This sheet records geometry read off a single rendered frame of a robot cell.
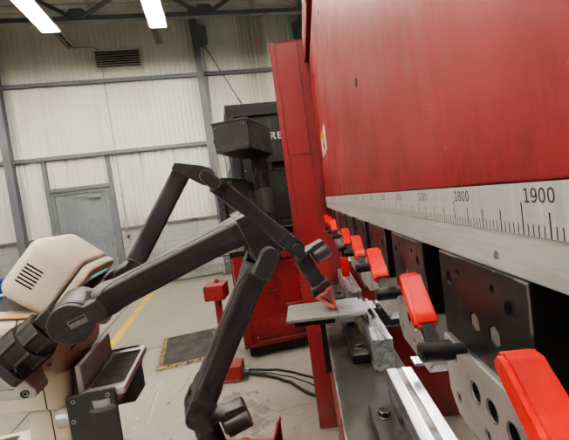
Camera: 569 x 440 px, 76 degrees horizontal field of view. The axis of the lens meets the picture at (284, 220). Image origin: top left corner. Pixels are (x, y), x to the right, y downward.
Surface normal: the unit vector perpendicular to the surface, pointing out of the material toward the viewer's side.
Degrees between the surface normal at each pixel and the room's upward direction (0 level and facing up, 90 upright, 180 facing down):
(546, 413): 39
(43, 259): 90
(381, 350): 90
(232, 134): 90
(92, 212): 90
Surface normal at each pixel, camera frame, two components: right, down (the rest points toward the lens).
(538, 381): -0.14, -0.73
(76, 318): 0.31, 0.16
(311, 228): -0.05, 0.06
